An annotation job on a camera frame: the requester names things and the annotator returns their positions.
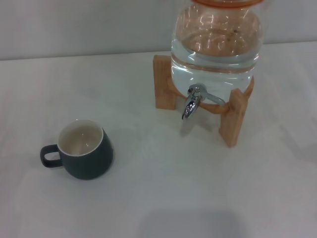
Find black ceramic cup white inside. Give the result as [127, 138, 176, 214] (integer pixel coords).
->
[40, 119, 114, 180]

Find wooden dispenser stand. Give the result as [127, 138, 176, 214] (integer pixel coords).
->
[153, 55, 255, 149]

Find clear glass water dispenser jar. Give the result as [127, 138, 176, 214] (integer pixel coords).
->
[170, 0, 263, 105]

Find chrome faucet tap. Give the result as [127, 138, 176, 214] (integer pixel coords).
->
[181, 83, 226, 121]

